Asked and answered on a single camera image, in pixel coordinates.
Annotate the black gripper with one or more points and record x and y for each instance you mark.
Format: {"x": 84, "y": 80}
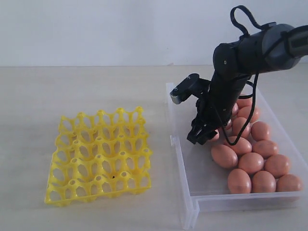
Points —
{"x": 216, "y": 100}

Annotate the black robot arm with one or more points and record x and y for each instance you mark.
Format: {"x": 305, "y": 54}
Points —
{"x": 278, "y": 48}

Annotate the clear plastic box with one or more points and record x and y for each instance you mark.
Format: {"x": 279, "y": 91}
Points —
{"x": 204, "y": 184}

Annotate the yellow plastic egg tray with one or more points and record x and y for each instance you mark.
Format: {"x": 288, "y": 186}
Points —
{"x": 100, "y": 155}

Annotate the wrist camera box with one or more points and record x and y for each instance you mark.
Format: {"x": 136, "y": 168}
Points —
{"x": 184, "y": 90}

